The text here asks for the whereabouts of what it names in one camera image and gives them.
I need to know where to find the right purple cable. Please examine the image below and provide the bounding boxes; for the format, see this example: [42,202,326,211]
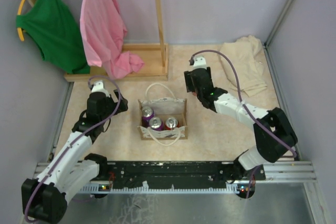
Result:
[190,49,298,158]

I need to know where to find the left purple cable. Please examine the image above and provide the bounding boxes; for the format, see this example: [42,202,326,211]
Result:
[23,75,122,222]

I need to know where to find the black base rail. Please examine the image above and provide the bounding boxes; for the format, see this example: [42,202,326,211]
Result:
[97,161,253,189]

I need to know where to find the canvas bag with white handles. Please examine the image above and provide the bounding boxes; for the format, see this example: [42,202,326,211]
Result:
[138,82,188,147]

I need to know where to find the purple can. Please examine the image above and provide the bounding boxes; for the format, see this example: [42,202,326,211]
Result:
[149,116,164,131]
[141,106,155,127]

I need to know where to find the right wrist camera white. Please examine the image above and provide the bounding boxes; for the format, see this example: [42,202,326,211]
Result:
[190,55,207,70]

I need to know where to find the beige folded cloth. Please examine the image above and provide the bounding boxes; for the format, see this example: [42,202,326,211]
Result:
[219,35,267,97]

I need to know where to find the purple can front left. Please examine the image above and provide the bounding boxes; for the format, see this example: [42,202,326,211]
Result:
[149,116,164,131]

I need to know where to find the wooden clothes rack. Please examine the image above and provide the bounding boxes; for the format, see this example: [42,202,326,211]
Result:
[26,0,169,81]

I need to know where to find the purple can back left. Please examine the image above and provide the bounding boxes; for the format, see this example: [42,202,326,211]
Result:
[141,106,155,127]

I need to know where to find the green tank top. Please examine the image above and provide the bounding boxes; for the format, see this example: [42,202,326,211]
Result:
[16,0,90,74]

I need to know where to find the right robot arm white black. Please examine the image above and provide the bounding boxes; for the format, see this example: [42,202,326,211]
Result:
[184,67,298,180]

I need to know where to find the pink t-shirt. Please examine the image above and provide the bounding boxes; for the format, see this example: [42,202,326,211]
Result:
[80,0,144,79]

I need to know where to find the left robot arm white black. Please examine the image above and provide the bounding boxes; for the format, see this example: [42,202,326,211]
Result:
[22,88,128,223]

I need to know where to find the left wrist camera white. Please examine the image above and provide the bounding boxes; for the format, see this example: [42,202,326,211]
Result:
[91,80,110,97]

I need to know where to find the purple cable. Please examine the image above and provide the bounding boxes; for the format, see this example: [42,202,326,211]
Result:
[190,49,298,158]
[23,75,122,222]

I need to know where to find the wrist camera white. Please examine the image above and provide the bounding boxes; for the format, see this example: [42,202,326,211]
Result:
[190,55,207,70]
[91,80,110,97]

